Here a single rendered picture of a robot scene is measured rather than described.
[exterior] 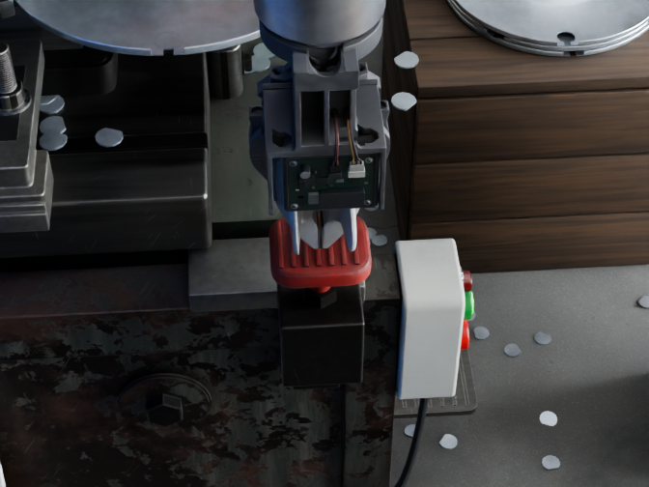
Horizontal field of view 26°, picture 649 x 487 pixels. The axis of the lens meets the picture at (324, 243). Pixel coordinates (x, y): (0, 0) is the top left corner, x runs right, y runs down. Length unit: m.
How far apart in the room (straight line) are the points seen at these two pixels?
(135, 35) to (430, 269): 0.30
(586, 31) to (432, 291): 0.74
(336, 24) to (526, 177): 1.10
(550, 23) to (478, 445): 0.54
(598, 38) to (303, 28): 1.05
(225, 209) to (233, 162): 0.06
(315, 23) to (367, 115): 0.09
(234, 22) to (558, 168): 0.82
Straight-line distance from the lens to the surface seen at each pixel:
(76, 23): 1.14
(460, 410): 1.64
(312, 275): 0.96
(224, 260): 1.13
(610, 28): 1.82
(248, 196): 1.17
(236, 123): 1.24
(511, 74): 1.76
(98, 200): 1.10
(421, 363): 1.18
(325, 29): 0.78
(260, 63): 1.30
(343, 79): 0.78
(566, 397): 1.87
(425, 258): 1.15
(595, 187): 1.90
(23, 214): 1.07
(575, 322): 1.95
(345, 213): 0.92
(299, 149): 0.82
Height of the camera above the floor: 1.48
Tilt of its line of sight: 47 degrees down
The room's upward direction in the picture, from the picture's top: straight up
